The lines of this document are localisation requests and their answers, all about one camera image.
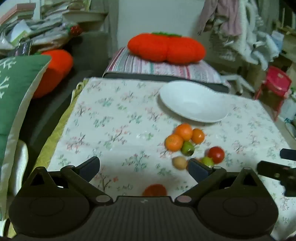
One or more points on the grey sofa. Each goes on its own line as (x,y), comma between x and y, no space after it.
(92,53)

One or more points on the stack of pink books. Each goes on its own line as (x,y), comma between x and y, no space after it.
(18,12)

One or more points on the white ribbed plate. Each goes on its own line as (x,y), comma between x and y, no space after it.
(192,102)

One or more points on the pile of papers and bags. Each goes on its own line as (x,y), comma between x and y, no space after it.
(41,34)

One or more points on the strawberry plush toy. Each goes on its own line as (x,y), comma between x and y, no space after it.
(75,30)

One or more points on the floral white tablecloth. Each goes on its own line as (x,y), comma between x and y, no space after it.
(120,115)

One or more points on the beige round longan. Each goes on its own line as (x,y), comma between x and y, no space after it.
(180,163)

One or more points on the red tomato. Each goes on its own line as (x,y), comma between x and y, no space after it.
(154,190)
(216,154)

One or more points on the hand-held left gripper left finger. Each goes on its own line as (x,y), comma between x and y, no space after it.
(89,167)

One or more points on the white fleece garment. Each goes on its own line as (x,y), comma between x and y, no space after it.
(252,34)

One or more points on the grey ottoman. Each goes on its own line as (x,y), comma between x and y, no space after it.
(129,76)

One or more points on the green snowflake pillow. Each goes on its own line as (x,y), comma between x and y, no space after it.
(16,92)

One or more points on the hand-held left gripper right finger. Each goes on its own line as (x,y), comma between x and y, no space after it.
(196,170)

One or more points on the grey curtain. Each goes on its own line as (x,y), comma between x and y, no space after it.
(113,27)

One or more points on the green lime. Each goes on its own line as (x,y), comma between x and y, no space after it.
(187,148)
(207,161)

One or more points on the white bookshelf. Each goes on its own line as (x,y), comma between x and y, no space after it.
(92,16)

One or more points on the large persimmon plush cushion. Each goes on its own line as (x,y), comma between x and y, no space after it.
(161,47)

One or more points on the small red chair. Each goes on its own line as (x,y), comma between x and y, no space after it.
(276,81)

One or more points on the pink hanging garment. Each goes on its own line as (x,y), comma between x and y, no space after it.
(229,14)

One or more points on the small persimmon plush cushion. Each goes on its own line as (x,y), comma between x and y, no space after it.
(55,67)

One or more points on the orange mandarin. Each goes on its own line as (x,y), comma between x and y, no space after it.
(174,143)
(198,136)
(183,131)

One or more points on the white chair base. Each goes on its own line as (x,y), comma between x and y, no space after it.
(238,81)

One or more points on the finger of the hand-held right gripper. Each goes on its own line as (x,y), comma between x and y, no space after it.
(289,154)
(270,170)

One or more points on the striped pink cloth cover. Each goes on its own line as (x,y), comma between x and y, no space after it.
(150,68)

